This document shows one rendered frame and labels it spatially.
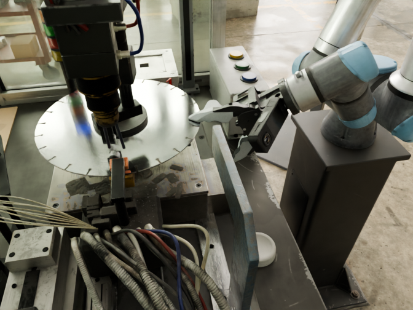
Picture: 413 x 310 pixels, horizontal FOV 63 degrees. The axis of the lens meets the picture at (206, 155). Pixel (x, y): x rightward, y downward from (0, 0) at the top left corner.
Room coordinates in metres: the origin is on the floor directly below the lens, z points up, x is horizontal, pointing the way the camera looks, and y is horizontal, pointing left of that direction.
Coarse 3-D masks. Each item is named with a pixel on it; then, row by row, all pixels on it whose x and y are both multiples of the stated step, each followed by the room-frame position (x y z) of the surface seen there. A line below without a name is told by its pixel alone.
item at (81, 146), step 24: (72, 96) 0.66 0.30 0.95; (144, 96) 0.66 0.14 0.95; (168, 96) 0.66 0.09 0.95; (48, 120) 0.56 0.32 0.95; (72, 120) 0.56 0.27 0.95; (168, 120) 0.56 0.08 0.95; (48, 144) 0.49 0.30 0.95; (72, 144) 0.49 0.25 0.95; (96, 144) 0.49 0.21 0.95; (120, 144) 0.49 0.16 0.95; (144, 144) 0.49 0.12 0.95; (168, 144) 0.49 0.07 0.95; (72, 168) 0.42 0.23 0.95; (96, 168) 0.42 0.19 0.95; (144, 168) 0.42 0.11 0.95
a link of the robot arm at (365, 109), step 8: (368, 88) 0.57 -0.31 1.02; (360, 96) 0.55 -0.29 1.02; (368, 96) 0.56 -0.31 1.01; (328, 104) 0.61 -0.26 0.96; (336, 104) 0.57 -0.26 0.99; (344, 104) 0.55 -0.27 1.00; (352, 104) 0.55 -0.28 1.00; (360, 104) 0.55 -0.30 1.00; (368, 104) 0.56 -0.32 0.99; (336, 112) 0.59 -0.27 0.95; (344, 112) 0.57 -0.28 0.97; (352, 112) 0.56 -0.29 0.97; (360, 112) 0.56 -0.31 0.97; (368, 112) 0.57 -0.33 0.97; (376, 112) 0.59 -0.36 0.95; (344, 120) 0.58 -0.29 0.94; (352, 120) 0.57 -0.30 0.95; (360, 120) 0.56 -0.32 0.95; (368, 120) 0.57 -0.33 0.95; (352, 128) 0.58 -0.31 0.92
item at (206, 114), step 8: (208, 104) 0.60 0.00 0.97; (216, 104) 0.60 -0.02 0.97; (200, 112) 0.56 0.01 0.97; (208, 112) 0.56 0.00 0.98; (224, 112) 0.55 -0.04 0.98; (232, 112) 0.55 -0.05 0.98; (192, 120) 0.56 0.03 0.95; (200, 120) 0.56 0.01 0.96; (208, 120) 0.55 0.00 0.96; (216, 120) 0.55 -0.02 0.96; (224, 120) 0.55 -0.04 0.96
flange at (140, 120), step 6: (144, 108) 0.59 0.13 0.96; (144, 114) 0.57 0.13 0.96; (126, 120) 0.55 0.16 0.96; (132, 120) 0.55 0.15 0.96; (138, 120) 0.55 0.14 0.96; (144, 120) 0.55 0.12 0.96; (120, 126) 0.53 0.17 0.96; (126, 126) 0.53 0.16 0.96; (132, 126) 0.53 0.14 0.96; (138, 126) 0.54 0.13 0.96; (126, 132) 0.52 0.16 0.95
